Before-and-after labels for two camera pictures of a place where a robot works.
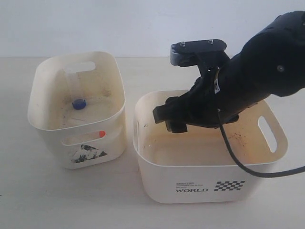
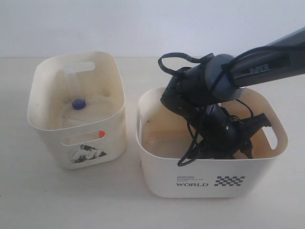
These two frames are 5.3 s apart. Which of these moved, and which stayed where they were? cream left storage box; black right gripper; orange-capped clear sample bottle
Moved: black right gripper
Stayed: cream left storage box; orange-capped clear sample bottle
